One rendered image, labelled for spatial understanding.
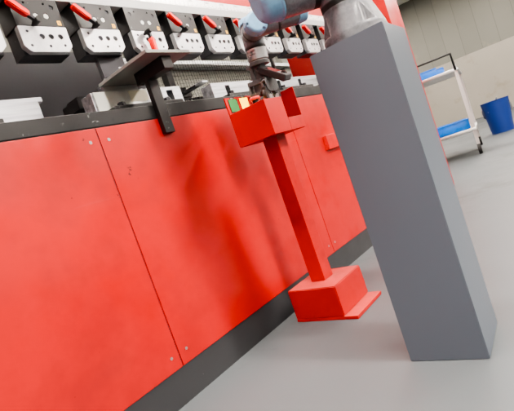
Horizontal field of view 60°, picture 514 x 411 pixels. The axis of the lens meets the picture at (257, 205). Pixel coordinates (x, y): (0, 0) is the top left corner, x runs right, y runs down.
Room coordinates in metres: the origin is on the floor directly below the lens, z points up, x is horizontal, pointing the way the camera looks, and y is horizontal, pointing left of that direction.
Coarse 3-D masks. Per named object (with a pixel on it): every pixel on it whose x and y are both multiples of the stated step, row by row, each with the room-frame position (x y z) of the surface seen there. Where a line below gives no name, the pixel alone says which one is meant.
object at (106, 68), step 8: (96, 56) 1.52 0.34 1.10; (104, 56) 1.54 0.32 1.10; (112, 56) 1.57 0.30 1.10; (120, 56) 1.59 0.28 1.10; (96, 64) 1.53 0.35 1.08; (104, 64) 1.53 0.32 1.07; (112, 64) 1.56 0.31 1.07; (120, 64) 1.58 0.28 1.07; (104, 72) 1.53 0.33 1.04; (112, 72) 1.55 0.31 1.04
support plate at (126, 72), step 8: (136, 56) 1.34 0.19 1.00; (144, 56) 1.35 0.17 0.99; (152, 56) 1.37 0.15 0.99; (176, 56) 1.45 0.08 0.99; (128, 64) 1.37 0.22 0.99; (136, 64) 1.39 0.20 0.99; (144, 64) 1.42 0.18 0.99; (120, 72) 1.41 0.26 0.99; (128, 72) 1.43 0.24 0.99; (136, 72) 1.46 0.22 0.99; (104, 80) 1.46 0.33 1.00; (112, 80) 1.46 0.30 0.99; (120, 80) 1.49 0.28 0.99; (128, 80) 1.52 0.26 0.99
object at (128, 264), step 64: (128, 128) 1.36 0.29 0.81; (192, 128) 1.56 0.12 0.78; (320, 128) 2.20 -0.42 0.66; (0, 192) 1.05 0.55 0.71; (64, 192) 1.16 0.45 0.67; (128, 192) 1.30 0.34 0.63; (192, 192) 1.48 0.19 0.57; (256, 192) 1.72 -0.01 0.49; (320, 192) 2.06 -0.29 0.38; (0, 256) 1.01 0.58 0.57; (64, 256) 1.11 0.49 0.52; (128, 256) 1.24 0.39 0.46; (192, 256) 1.41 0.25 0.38; (256, 256) 1.63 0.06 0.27; (0, 320) 0.97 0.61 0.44; (64, 320) 1.07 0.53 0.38; (128, 320) 1.19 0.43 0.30; (192, 320) 1.34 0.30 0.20; (256, 320) 1.54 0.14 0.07; (0, 384) 0.94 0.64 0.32; (64, 384) 1.03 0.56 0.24; (128, 384) 1.14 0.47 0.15; (192, 384) 1.28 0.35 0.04
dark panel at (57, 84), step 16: (0, 64) 1.80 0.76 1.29; (16, 64) 1.85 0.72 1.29; (32, 64) 1.90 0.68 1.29; (48, 64) 1.95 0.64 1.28; (64, 64) 2.01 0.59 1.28; (80, 64) 2.07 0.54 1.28; (0, 80) 1.79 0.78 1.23; (16, 80) 1.83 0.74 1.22; (32, 80) 1.88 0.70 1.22; (48, 80) 1.93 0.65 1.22; (64, 80) 1.99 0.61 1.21; (80, 80) 2.05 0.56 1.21; (96, 80) 2.11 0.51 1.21; (0, 96) 1.77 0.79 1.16; (16, 96) 1.81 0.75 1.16; (32, 96) 1.86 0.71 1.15; (48, 96) 1.91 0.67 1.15; (64, 96) 1.97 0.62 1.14; (48, 112) 1.89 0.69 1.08
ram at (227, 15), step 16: (0, 0) 1.32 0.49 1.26; (64, 0) 1.45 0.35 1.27; (80, 0) 1.49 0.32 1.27; (96, 0) 1.54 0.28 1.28; (112, 0) 1.59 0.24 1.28; (128, 0) 1.65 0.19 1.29; (208, 0) 1.99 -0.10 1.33; (224, 0) 2.08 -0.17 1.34; (240, 0) 2.17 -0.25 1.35; (224, 16) 2.05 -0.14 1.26; (240, 16) 2.13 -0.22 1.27
